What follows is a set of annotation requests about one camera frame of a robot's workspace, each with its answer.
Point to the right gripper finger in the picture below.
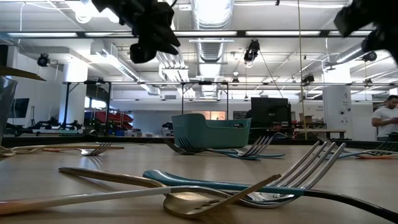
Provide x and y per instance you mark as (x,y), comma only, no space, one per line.
(384,42)

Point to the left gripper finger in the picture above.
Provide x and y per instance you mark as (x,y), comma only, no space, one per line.
(166,39)

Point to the teal green plastic bin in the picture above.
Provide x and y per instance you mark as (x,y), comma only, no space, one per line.
(211,137)

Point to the black ceiling speaker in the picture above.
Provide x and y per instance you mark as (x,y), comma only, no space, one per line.
(370,56)
(43,60)

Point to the black overhead crossbar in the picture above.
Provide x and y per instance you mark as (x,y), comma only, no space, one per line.
(325,33)

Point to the person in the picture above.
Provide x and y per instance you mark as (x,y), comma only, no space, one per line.
(384,119)

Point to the red machine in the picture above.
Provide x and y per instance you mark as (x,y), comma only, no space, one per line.
(115,118)

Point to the thin vertical rod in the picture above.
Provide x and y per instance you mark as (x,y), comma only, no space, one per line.
(300,93)

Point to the wooden bench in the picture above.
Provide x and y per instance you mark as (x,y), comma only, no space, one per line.
(320,131)

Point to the black monitor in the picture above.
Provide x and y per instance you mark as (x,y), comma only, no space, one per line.
(270,109)

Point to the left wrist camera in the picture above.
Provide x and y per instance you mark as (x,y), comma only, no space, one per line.
(143,53)

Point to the silver ventilation duct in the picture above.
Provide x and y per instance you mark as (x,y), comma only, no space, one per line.
(211,49)

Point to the black background rig frame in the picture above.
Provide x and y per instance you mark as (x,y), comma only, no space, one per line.
(205,83)
(66,105)

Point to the black hanging camera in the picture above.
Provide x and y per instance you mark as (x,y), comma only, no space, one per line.
(252,51)

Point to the black aluminium table frame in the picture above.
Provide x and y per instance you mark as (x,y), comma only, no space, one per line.
(62,140)

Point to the wall screen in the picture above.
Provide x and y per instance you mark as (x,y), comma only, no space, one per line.
(20,108)

